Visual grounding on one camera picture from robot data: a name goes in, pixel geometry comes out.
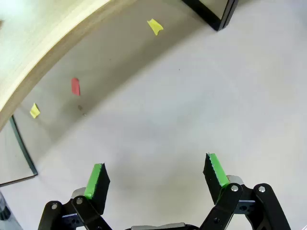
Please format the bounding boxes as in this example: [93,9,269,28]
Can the red paper scrap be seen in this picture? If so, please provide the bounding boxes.
[71,77,81,96]

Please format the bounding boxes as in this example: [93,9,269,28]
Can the yellow paper scrap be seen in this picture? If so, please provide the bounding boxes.
[147,18,164,36]
[29,103,41,119]

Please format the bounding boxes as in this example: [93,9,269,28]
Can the wood shelf unit black frame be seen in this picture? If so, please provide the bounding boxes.
[0,0,228,188]
[222,0,239,31]

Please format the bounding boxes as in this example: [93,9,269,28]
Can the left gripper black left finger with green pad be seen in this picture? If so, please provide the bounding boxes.
[37,162,115,230]

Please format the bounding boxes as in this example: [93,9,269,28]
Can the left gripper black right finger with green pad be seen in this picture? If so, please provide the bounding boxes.
[199,152,291,230]

